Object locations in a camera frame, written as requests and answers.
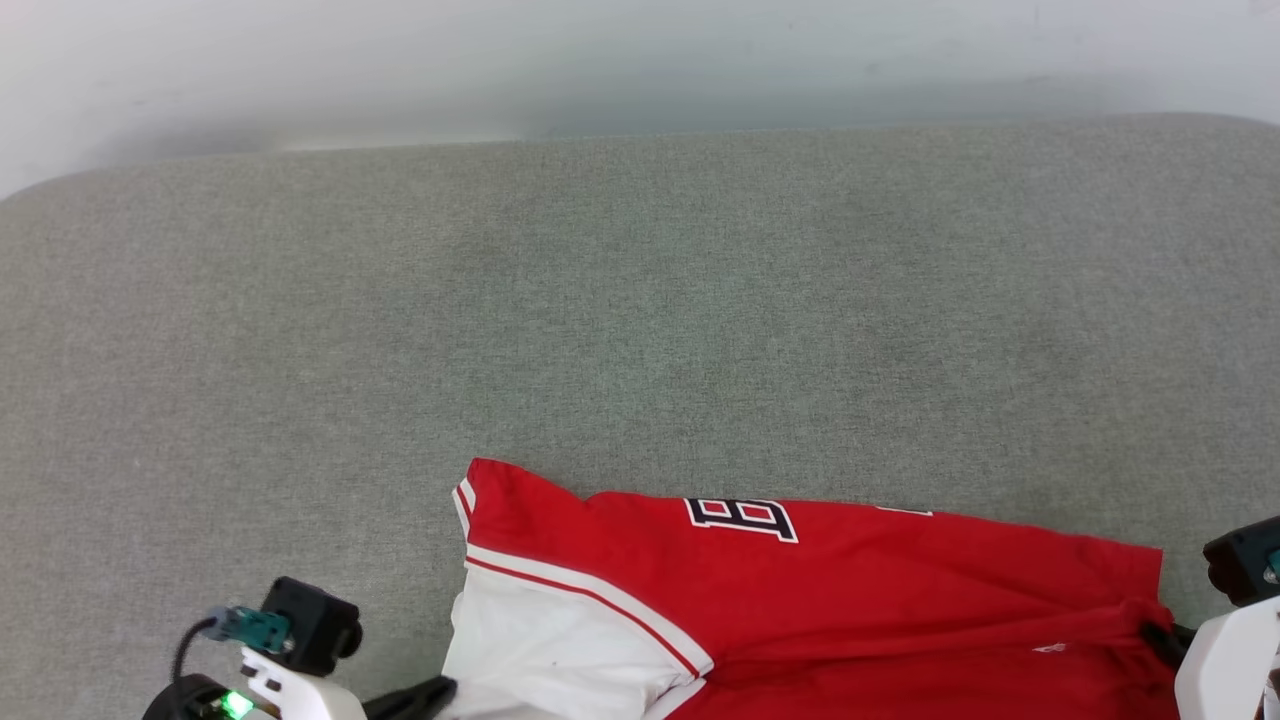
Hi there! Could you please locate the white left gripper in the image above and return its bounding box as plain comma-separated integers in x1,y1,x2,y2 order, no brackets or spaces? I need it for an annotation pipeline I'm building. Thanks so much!
239,647,459,720

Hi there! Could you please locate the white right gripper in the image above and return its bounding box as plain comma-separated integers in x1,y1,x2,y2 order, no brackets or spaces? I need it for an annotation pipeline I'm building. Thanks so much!
1139,596,1280,720

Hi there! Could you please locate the red and white jersey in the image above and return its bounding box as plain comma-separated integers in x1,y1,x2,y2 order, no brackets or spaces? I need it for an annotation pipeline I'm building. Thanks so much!
440,457,1187,720

